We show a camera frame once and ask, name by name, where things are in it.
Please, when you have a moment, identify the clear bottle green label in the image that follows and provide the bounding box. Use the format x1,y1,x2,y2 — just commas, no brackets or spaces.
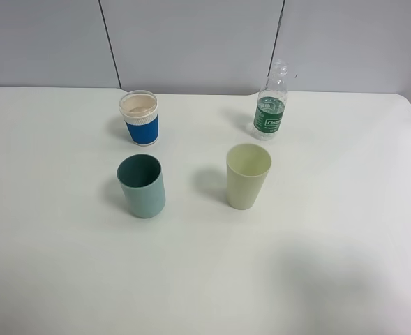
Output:
252,59,288,141

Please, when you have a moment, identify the pale yellow plastic cup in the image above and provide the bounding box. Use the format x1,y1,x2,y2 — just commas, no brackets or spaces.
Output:
226,143,272,210

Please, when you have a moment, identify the teal plastic cup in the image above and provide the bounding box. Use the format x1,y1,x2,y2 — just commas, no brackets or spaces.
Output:
117,154,166,218

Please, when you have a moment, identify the blue paper cup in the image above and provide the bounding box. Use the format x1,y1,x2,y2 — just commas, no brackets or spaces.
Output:
119,90,158,146

